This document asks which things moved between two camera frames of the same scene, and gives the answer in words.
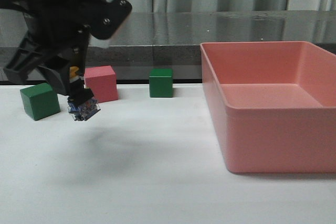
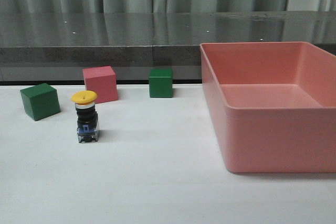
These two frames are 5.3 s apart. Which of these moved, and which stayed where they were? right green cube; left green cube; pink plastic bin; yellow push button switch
Moved: yellow push button switch
Stayed: left green cube; pink plastic bin; right green cube
